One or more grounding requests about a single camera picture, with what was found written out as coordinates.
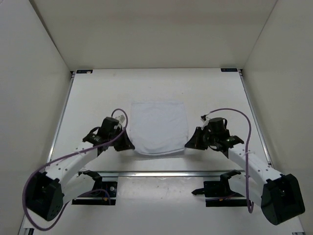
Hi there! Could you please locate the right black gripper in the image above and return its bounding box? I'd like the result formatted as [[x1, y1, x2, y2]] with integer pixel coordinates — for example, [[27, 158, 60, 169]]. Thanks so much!
[[185, 127, 218, 151]]

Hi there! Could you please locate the white skirt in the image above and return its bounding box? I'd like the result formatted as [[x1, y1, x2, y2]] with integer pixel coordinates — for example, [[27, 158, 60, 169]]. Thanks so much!
[[130, 100, 189, 156]]

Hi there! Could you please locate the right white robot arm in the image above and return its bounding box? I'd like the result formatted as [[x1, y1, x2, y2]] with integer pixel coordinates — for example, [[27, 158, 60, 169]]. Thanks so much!
[[185, 116, 305, 225]]

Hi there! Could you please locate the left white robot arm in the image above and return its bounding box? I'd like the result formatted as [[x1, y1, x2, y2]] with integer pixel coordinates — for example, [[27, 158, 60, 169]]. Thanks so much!
[[22, 115, 134, 221]]

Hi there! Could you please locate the right blue label sticker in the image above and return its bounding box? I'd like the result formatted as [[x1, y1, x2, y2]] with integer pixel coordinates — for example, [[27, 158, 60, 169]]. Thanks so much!
[[221, 68, 238, 72]]

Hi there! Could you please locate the blue label sticker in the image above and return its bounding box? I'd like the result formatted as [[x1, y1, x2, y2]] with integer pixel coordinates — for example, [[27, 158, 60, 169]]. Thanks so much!
[[76, 70, 93, 74], [221, 68, 238, 72]]

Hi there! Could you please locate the left blue label sticker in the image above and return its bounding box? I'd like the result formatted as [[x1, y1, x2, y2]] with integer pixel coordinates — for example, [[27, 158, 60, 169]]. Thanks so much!
[[76, 70, 93, 74]]

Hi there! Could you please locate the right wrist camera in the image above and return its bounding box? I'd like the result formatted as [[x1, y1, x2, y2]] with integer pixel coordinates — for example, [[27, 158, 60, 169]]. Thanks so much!
[[201, 114, 210, 129]]

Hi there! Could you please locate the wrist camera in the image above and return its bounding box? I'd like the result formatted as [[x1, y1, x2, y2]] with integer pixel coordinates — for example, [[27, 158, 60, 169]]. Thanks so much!
[[115, 115, 126, 123], [201, 114, 210, 129]]

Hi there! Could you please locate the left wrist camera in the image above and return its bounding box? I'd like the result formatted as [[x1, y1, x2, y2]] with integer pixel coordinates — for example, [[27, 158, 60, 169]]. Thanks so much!
[[115, 115, 126, 123]]

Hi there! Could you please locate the aluminium rail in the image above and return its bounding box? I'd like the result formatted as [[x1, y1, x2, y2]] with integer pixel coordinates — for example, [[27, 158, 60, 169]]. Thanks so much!
[[97, 169, 247, 179]]

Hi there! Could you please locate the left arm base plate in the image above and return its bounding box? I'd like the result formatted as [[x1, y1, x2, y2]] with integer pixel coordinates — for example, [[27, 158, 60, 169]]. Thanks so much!
[[71, 171, 118, 206]]

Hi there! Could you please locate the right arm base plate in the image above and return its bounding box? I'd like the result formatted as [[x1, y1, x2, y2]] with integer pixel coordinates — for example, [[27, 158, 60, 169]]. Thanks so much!
[[191, 170, 247, 207]]

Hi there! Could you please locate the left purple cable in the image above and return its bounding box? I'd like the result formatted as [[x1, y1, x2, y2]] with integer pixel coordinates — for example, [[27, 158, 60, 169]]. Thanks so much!
[[22, 108, 129, 231]]

